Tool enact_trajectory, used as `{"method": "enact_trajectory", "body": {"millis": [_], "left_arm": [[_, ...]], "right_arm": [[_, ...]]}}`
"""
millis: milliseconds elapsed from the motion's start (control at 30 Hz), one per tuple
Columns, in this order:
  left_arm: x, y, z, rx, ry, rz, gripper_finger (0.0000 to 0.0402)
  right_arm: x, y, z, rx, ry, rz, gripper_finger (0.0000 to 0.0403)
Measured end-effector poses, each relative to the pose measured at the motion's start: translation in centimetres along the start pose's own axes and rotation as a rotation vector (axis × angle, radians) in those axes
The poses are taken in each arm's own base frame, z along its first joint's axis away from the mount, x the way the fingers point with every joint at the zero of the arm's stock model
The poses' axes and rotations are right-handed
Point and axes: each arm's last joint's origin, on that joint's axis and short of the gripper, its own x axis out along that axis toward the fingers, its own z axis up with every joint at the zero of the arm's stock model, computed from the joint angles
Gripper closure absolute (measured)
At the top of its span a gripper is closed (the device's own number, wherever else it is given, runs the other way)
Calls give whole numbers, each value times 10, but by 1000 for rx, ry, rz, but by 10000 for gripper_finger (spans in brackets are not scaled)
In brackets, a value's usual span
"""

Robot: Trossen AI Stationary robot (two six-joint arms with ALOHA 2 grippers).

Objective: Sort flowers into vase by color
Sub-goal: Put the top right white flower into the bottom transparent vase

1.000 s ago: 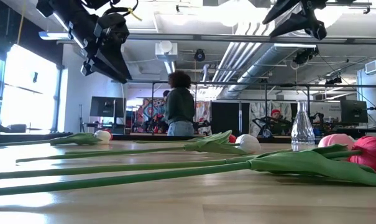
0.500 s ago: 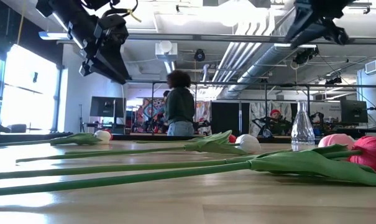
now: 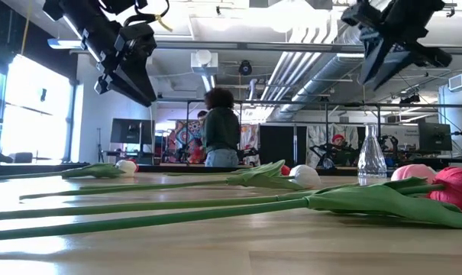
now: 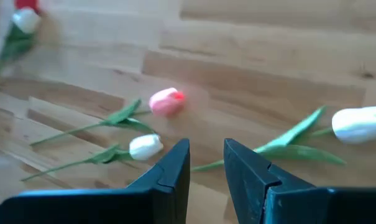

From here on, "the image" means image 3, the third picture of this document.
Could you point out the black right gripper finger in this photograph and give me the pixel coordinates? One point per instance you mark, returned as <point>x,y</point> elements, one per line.
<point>369,57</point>
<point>391,63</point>

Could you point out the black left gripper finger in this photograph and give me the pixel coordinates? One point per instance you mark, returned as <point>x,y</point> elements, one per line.
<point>144,72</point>
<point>131,91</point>

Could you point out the white artificial tulip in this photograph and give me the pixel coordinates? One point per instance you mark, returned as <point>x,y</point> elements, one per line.
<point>126,168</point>
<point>306,176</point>

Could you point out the black background robot arm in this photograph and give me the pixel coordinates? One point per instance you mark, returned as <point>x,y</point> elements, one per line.
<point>249,152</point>
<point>322,149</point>

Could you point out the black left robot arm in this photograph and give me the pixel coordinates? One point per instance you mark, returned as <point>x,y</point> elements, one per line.
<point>116,3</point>

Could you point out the clear glass vase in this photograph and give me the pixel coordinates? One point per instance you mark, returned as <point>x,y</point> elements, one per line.
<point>372,160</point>

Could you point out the black computer monitor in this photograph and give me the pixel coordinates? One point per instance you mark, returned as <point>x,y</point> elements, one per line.
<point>435,136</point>
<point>129,131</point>

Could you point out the white ceiling unit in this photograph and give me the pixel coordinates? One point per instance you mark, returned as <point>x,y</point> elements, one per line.
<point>204,63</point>

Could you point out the colourful patterned tapestry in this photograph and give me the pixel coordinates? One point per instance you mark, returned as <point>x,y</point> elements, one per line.
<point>183,135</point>

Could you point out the person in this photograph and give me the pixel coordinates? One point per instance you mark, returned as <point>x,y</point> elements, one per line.
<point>337,138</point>
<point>202,114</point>
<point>221,130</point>

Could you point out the white ceiling pipe bundle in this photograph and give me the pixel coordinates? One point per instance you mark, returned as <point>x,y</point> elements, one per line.
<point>288,72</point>

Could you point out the grey patterned cloth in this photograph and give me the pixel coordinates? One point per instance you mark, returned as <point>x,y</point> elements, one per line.
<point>318,135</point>

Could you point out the large bright window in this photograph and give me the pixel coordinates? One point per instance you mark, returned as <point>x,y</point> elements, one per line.
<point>32,114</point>

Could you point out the black ceiling speaker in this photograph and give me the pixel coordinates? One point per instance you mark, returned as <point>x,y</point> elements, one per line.
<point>245,68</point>

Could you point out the long suspended light bar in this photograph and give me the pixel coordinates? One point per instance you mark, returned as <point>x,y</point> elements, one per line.
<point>253,46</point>

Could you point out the white patterned cloth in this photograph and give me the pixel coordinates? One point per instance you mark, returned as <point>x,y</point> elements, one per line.
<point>249,137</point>

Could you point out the black partition panel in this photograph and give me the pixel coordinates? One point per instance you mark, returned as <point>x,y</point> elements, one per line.
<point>280,145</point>

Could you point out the black ceiling camera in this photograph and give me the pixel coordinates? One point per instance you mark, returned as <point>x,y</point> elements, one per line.
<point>410,98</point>

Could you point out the silver ventilation duct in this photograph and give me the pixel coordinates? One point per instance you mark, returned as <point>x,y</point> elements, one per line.
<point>322,82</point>

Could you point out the black background station frame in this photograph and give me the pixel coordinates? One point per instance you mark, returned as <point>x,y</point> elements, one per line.
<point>276,102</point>

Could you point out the black aluminium table frame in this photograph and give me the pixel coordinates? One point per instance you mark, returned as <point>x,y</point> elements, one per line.
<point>32,170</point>

